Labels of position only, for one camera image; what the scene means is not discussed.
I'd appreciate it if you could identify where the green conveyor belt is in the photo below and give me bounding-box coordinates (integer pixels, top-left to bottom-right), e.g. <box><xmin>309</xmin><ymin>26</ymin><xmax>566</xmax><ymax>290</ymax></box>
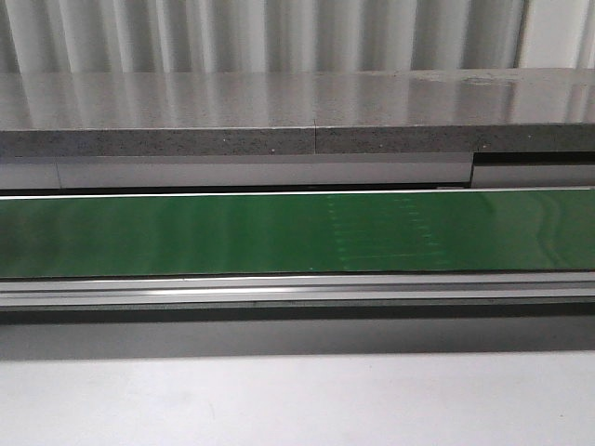
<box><xmin>1</xmin><ymin>190</ymin><xmax>594</xmax><ymax>280</ymax></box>

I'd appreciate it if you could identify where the grey far conveyor rail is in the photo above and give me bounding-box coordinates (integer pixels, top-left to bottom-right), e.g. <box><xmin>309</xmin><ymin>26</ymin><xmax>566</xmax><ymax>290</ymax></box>
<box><xmin>1</xmin><ymin>186</ymin><xmax>594</xmax><ymax>201</ymax></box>

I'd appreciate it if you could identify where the grey panel under counter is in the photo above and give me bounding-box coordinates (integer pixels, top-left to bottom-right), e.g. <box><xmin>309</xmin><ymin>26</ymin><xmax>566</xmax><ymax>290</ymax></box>
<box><xmin>1</xmin><ymin>151</ymin><xmax>594</xmax><ymax>190</ymax></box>

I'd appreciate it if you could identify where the white pleated curtain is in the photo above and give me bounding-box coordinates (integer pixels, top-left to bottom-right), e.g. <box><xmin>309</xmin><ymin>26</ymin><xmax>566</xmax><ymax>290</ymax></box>
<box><xmin>1</xmin><ymin>1</ymin><xmax>594</xmax><ymax>73</ymax></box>

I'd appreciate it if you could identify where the grey speckled stone counter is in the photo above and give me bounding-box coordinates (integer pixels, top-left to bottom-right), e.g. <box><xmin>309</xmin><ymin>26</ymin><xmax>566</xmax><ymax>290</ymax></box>
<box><xmin>1</xmin><ymin>69</ymin><xmax>594</xmax><ymax>157</ymax></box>

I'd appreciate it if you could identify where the aluminium near conveyor rail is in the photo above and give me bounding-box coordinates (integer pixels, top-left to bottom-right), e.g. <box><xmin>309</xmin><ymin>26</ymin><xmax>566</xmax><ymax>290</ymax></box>
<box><xmin>1</xmin><ymin>271</ymin><xmax>594</xmax><ymax>308</ymax></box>

